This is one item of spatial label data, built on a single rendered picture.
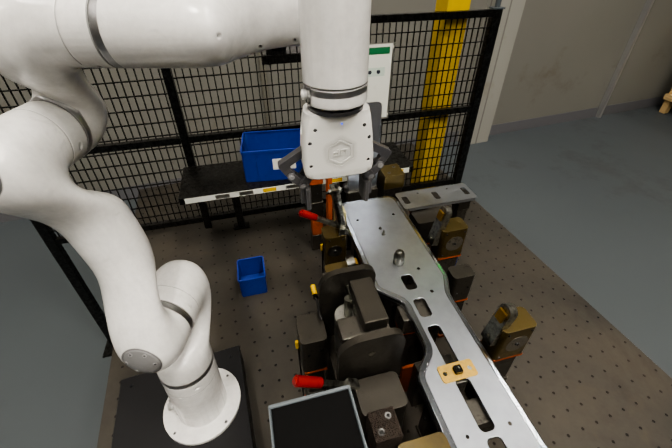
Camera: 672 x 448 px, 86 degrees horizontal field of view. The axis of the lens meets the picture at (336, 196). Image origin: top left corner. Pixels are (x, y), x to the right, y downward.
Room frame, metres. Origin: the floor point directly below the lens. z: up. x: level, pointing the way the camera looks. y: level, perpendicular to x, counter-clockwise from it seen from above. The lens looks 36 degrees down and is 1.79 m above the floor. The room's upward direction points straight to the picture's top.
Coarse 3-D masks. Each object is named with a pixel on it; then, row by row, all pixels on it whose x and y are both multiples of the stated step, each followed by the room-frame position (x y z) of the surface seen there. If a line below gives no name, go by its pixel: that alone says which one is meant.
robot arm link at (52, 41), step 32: (0, 0) 0.44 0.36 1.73; (32, 0) 0.44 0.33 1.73; (64, 0) 0.44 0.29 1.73; (0, 32) 0.43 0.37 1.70; (32, 32) 0.43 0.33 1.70; (64, 32) 0.42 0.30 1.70; (0, 64) 0.43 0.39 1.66; (32, 64) 0.43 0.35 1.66; (64, 64) 0.44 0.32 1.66; (96, 64) 0.44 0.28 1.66; (32, 96) 0.52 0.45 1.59; (64, 96) 0.48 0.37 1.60; (96, 96) 0.52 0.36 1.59; (96, 128) 0.52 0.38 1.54
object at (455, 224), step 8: (448, 224) 0.87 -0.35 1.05; (456, 224) 0.87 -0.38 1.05; (464, 224) 0.87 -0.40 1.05; (448, 232) 0.83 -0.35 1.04; (456, 232) 0.84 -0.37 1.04; (464, 232) 0.84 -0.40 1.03; (440, 240) 0.83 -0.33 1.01; (448, 240) 0.83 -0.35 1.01; (456, 240) 0.84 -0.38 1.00; (464, 240) 0.85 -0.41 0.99; (432, 248) 0.86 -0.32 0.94; (440, 248) 0.83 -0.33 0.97; (448, 248) 0.84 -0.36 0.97; (456, 248) 0.84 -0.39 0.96; (440, 256) 0.83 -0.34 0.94; (448, 256) 0.84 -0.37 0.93; (456, 256) 0.85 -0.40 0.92; (440, 264) 0.84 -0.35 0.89; (448, 264) 0.85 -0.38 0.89
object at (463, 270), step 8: (464, 264) 0.75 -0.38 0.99; (448, 272) 0.72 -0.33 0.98; (456, 272) 0.72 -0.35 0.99; (464, 272) 0.72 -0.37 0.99; (472, 272) 0.72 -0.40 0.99; (448, 280) 0.72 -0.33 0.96; (456, 280) 0.69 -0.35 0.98; (464, 280) 0.70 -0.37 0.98; (472, 280) 0.71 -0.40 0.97; (456, 288) 0.69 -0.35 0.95; (464, 288) 0.70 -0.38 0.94; (456, 296) 0.70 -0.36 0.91; (464, 296) 0.70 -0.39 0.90; (440, 336) 0.69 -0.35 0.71
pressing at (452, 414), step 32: (352, 224) 0.92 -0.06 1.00; (384, 224) 0.92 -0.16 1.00; (384, 256) 0.77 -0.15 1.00; (416, 256) 0.77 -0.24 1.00; (384, 288) 0.65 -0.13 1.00; (416, 288) 0.65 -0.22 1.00; (448, 288) 0.65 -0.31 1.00; (416, 320) 0.55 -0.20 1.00; (448, 320) 0.55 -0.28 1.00; (480, 352) 0.46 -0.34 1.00; (448, 384) 0.39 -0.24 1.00; (480, 384) 0.39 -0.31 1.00; (448, 416) 0.33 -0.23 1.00; (512, 416) 0.33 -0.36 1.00
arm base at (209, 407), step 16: (208, 384) 0.41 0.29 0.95; (224, 384) 0.49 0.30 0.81; (176, 400) 0.39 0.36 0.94; (192, 400) 0.39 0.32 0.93; (208, 400) 0.40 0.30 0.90; (224, 400) 0.44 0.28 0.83; (240, 400) 0.45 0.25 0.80; (176, 416) 0.41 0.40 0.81; (192, 416) 0.38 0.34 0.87; (208, 416) 0.39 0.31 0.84; (224, 416) 0.41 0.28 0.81; (176, 432) 0.37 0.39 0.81; (192, 432) 0.37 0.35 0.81; (208, 432) 0.37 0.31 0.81
